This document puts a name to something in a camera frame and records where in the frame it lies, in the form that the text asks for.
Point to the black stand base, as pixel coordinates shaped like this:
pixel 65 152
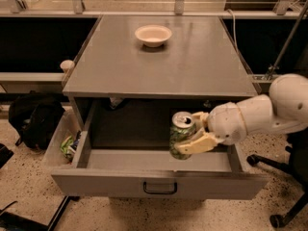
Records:
pixel 14 222

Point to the black backpack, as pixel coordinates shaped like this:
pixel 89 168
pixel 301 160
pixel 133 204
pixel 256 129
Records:
pixel 35 117

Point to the black drawer handle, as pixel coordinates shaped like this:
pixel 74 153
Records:
pixel 160 189

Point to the grey open drawer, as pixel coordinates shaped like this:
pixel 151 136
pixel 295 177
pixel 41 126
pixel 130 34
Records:
pixel 121 149

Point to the metal diagonal rod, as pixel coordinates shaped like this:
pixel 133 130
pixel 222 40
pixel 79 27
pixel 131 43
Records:
pixel 268 76

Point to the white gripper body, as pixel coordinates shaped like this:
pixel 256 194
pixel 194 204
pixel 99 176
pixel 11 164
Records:
pixel 225 123

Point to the grey cabinet table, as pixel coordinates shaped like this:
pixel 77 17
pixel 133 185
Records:
pixel 198 61

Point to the green soda can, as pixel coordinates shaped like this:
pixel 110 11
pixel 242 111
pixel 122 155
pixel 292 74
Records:
pixel 182 128

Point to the green snack bag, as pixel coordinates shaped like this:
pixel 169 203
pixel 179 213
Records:
pixel 66 148

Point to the white bowl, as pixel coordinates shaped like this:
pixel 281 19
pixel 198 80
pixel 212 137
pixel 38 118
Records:
pixel 153 35

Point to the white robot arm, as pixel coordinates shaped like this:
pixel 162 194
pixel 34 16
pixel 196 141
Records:
pixel 283 110

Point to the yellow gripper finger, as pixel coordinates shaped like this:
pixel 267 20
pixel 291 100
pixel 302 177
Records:
pixel 200 142
pixel 200 120

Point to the white paper cup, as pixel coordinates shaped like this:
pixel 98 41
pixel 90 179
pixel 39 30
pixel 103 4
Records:
pixel 67 65

